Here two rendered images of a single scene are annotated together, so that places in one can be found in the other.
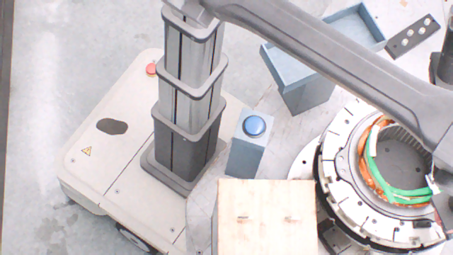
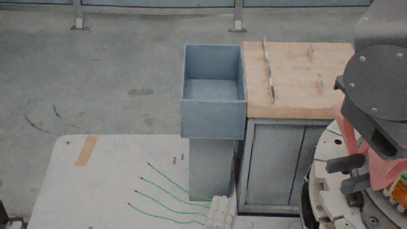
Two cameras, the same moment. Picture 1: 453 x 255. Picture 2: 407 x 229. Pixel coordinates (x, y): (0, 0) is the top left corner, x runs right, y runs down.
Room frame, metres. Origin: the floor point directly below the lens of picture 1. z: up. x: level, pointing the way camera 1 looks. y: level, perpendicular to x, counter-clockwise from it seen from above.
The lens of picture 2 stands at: (0.35, -0.77, 1.52)
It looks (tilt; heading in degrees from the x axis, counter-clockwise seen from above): 41 degrees down; 101
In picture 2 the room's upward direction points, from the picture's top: 2 degrees clockwise
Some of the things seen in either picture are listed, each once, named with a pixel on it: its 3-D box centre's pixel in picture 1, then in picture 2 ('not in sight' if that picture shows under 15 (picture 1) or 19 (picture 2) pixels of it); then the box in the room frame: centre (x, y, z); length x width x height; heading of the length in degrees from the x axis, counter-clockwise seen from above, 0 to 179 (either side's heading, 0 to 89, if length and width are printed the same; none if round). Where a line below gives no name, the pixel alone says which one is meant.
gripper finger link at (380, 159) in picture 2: not in sight; (382, 146); (0.46, -0.43, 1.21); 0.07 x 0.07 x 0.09; 32
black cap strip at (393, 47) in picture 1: (411, 36); not in sight; (1.03, -0.40, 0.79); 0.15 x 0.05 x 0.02; 137
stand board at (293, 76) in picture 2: (267, 230); (302, 77); (0.40, -0.11, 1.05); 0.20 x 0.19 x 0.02; 12
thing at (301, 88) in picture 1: (313, 70); not in sight; (0.82, -0.16, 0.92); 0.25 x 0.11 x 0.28; 128
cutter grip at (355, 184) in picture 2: not in sight; (360, 182); (0.45, -0.44, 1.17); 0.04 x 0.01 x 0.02; 34
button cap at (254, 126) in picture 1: (254, 125); not in sight; (0.61, -0.05, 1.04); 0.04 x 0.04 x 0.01
